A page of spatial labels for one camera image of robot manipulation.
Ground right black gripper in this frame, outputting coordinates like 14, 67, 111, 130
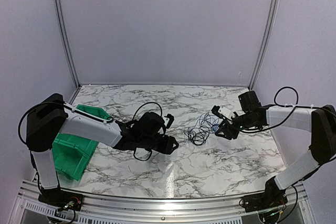
215, 112, 257, 140

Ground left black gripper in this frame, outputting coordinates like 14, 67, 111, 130
139, 134, 179, 154

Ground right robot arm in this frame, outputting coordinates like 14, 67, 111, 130
212, 91, 335, 207

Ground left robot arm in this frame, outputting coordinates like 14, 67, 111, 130
20, 93, 179, 206

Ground far green storage bin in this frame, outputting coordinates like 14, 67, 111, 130
76, 105, 113, 120

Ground green storage bin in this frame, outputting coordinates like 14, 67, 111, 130
52, 144, 90, 181
53, 134, 98, 156
76, 105, 113, 120

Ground near green storage bin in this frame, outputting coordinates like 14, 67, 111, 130
52, 144, 90, 181

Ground middle green storage bin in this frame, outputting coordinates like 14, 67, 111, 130
53, 134, 98, 156

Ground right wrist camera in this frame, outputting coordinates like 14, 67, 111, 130
211, 105, 236, 120

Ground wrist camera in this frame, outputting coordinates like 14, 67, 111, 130
162, 114, 174, 130
211, 105, 236, 120

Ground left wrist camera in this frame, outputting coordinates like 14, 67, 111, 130
162, 114, 174, 130

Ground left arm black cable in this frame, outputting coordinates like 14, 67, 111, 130
17, 102, 163, 162

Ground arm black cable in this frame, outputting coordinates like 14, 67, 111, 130
241, 86, 322, 133
17, 102, 163, 162

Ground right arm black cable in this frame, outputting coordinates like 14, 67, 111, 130
241, 86, 322, 133

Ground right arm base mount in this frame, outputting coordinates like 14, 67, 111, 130
239, 177, 288, 212

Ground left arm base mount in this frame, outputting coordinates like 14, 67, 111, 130
38, 188, 83, 211

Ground front aluminium rail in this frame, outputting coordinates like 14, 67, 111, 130
9, 180, 316, 223

